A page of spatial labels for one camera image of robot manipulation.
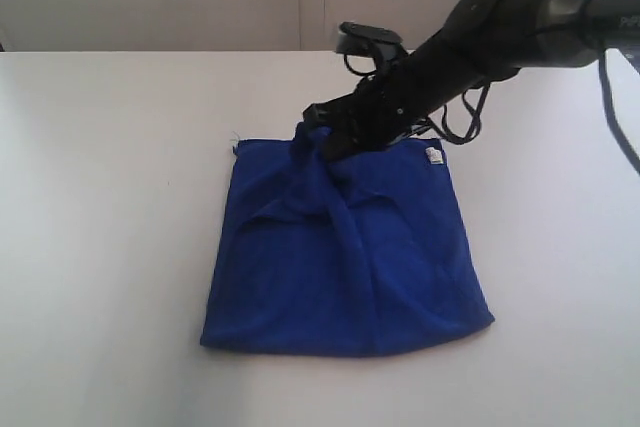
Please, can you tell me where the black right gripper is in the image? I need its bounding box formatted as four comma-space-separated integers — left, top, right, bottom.
302, 34, 480, 162

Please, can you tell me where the blue microfiber towel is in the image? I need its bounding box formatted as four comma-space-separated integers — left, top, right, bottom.
200, 127, 494, 358

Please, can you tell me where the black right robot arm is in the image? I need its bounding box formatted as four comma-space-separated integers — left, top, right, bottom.
303, 0, 639, 160

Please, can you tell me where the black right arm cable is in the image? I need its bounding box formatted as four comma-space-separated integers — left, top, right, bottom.
342, 0, 640, 173

